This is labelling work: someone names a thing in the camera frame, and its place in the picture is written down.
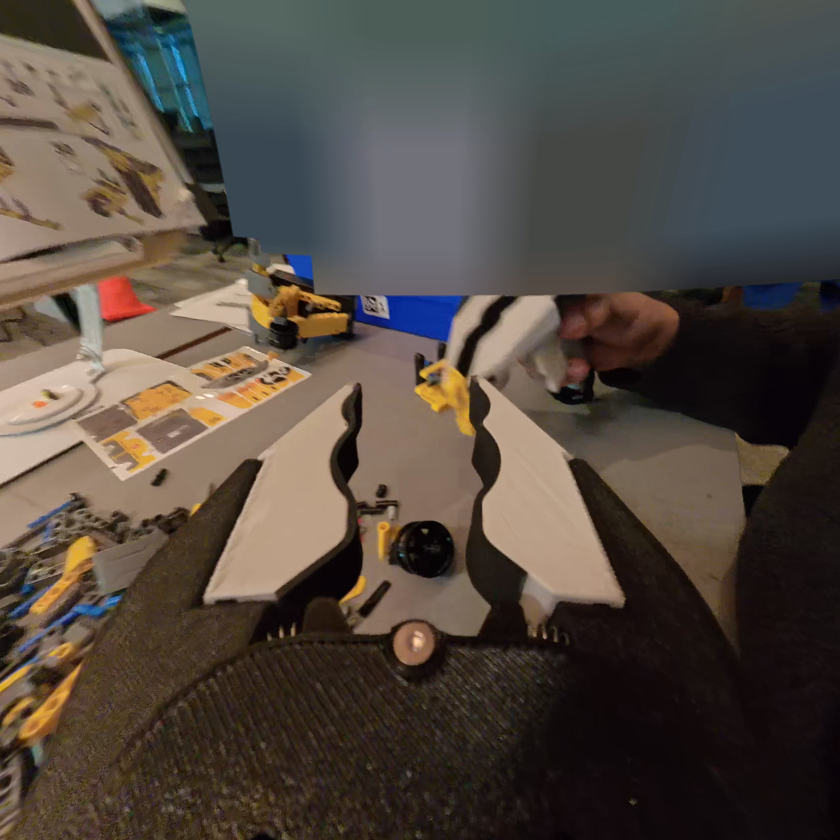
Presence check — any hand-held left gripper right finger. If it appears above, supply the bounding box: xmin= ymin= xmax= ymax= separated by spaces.
xmin=465 ymin=376 xmax=626 ymax=624

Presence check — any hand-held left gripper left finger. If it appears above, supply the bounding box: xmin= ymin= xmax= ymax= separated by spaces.
xmin=202 ymin=382 xmax=365 ymax=606

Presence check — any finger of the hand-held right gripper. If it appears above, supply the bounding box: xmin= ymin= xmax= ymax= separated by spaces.
xmin=469 ymin=294 xmax=563 ymax=389
xmin=445 ymin=295 xmax=516 ymax=376

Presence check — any yellow toy brick assembly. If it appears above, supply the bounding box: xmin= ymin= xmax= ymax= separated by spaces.
xmin=413 ymin=353 xmax=477 ymax=438

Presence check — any black toy wheel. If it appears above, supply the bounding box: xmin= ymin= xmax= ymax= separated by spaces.
xmin=388 ymin=520 xmax=456 ymax=579

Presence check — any pile of toy building pieces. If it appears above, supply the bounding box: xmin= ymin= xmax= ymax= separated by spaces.
xmin=0 ymin=492 xmax=199 ymax=823

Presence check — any person's right forearm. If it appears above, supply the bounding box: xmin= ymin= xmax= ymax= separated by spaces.
xmin=597 ymin=289 xmax=840 ymax=448

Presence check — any person's right hand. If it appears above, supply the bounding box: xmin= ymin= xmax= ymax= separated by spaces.
xmin=556 ymin=292 xmax=681 ymax=389

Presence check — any yellow and grey instruction booklet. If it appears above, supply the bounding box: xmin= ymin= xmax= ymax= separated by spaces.
xmin=75 ymin=346 xmax=311 ymax=483

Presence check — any partly built yellow toy model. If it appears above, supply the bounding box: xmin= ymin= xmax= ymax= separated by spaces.
xmin=246 ymin=261 xmax=357 ymax=350

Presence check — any white paper sheet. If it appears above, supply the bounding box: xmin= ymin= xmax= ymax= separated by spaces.
xmin=169 ymin=281 xmax=256 ymax=336

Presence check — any white document stand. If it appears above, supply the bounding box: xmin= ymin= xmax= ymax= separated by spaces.
xmin=0 ymin=230 xmax=206 ymax=488

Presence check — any printed instruction sheet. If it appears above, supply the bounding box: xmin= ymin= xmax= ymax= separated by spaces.
xmin=0 ymin=33 xmax=206 ymax=265

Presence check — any black stand board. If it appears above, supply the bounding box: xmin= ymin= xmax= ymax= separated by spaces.
xmin=0 ymin=0 xmax=114 ymax=64

